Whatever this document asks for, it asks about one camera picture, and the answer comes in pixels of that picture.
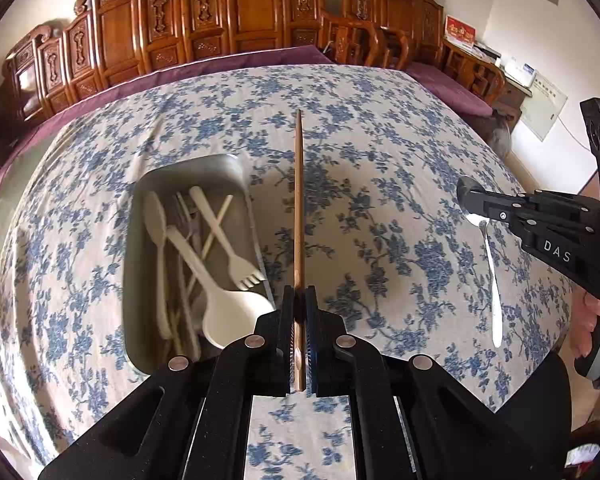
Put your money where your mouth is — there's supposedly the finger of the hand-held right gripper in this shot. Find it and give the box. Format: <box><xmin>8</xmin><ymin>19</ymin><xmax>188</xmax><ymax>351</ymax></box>
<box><xmin>517</xmin><ymin>189</ymin><xmax>600</xmax><ymax>257</ymax></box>
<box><xmin>456</xmin><ymin>176</ymin><xmax>581</xmax><ymax>272</ymax></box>

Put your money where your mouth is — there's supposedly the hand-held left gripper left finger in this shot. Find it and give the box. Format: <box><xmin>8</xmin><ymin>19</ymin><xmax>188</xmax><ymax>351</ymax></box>
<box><xmin>37</xmin><ymin>285</ymin><xmax>297</xmax><ymax>480</ymax></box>

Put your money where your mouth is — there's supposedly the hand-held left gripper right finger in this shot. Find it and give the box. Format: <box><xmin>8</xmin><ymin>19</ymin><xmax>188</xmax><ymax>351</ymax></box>
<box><xmin>304</xmin><ymin>285</ymin><xmax>573</xmax><ymax>480</ymax></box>

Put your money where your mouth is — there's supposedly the large white plastic spoon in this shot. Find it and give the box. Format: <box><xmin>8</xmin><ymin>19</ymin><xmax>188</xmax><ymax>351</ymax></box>
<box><xmin>166</xmin><ymin>226</ymin><xmax>277</xmax><ymax>351</ymax></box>

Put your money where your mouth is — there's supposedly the pale wooden chopstick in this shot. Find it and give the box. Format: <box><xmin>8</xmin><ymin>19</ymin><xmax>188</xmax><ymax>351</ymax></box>
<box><xmin>167</xmin><ymin>255</ymin><xmax>203</xmax><ymax>358</ymax></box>
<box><xmin>200</xmin><ymin>195</ymin><xmax>233</xmax><ymax>261</ymax></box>

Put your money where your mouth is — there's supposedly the white plastic fork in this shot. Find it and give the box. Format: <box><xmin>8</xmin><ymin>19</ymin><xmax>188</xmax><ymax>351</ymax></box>
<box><xmin>189</xmin><ymin>186</ymin><xmax>269</xmax><ymax>291</ymax></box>

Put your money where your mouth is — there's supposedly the brown wooden chopstick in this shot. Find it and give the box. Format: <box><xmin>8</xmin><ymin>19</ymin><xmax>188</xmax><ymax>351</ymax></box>
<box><xmin>291</xmin><ymin>109</ymin><xmax>307</xmax><ymax>393</ymax></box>

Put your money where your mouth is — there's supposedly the steel fork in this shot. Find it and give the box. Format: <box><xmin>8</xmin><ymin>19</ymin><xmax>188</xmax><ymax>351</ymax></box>
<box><xmin>170</xmin><ymin>191</ymin><xmax>203</xmax><ymax>281</ymax></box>

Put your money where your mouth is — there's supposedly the slender white plastic spoon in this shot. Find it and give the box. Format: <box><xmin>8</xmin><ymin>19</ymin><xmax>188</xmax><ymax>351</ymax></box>
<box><xmin>143</xmin><ymin>190</ymin><xmax>173</xmax><ymax>340</ymax></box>

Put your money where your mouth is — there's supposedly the grey metal container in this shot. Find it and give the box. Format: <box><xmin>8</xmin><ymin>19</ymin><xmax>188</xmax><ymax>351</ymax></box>
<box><xmin>121</xmin><ymin>154</ymin><xmax>281</xmax><ymax>376</ymax></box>

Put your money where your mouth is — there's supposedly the person's right hand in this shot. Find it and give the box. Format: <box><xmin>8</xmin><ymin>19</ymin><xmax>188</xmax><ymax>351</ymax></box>
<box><xmin>571</xmin><ymin>289</ymin><xmax>600</xmax><ymax>371</ymax></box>

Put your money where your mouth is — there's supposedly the electric fan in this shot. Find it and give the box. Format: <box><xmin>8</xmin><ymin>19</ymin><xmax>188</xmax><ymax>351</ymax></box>
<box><xmin>490</xmin><ymin>125</ymin><xmax>513</xmax><ymax>158</ymax></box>

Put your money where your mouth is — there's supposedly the blue floral tablecloth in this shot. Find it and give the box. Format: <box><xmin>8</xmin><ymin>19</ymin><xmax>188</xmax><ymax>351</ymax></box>
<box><xmin>0</xmin><ymin>62</ymin><xmax>576</xmax><ymax>480</ymax></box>

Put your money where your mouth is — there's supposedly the purple seat cushion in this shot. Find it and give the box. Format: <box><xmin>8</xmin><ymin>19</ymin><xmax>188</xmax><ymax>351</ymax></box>
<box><xmin>405</xmin><ymin>60</ymin><xmax>495</xmax><ymax>117</ymax></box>

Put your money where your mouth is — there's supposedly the wooden bench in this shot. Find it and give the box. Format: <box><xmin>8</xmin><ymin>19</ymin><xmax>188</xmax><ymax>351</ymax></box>
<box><xmin>440</xmin><ymin>37</ymin><xmax>508</xmax><ymax>111</ymax></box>

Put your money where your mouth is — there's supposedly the white and blue carton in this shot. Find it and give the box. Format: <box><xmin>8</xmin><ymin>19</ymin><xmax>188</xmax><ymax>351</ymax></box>
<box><xmin>500</xmin><ymin>57</ymin><xmax>537</xmax><ymax>86</ymax></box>

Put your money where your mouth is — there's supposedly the red framed plaque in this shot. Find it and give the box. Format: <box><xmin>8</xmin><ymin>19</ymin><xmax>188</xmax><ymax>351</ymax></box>
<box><xmin>444</xmin><ymin>15</ymin><xmax>477</xmax><ymax>51</ymax></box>

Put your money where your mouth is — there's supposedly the wooden armchair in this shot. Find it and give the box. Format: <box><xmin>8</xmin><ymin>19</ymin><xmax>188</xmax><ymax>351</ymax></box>
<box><xmin>380</xmin><ymin>25</ymin><xmax>412</xmax><ymax>71</ymax></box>
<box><xmin>322</xmin><ymin>10</ymin><xmax>383</xmax><ymax>66</ymax></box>

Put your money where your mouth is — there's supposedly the person's dark clothing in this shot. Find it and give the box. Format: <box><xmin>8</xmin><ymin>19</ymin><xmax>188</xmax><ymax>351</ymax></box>
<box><xmin>522</xmin><ymin>352</ymin><xmax>600</xmax><ymax>480</ymax></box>

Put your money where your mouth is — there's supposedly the red and white packet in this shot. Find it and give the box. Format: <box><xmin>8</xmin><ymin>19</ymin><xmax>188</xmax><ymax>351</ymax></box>
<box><xmin>567</xmin><ymin>442</ymin><xmax>600</xmax><ymax>467</ymax></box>

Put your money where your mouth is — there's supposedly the tall carved wooden panel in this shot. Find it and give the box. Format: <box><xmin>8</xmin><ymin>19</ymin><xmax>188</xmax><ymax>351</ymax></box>
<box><xmin>182</xmin><ymin>0</ymin><xmax>328</xmax><ymax>58</ymax></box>

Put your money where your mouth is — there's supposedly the small carved wooden headboard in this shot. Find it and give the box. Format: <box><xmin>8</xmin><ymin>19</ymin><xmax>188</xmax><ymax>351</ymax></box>
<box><xmin>4</xmin><ymin>24</ymin><xmax>72</xmax><ymax>122</ymax></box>

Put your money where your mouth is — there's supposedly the thin wall cable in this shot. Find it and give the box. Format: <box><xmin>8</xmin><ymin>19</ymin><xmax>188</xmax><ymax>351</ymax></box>
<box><xmin>560</xmin><ymin>115</ymin><xmax>600</xmax><ymax>186</ymax></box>

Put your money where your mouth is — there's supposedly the white wall chart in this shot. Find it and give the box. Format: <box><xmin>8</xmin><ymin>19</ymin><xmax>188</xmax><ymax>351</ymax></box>
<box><xmin>517</xmin><ymin>77</ymin><xmax>568</xmax><ymax>142</ymax></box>

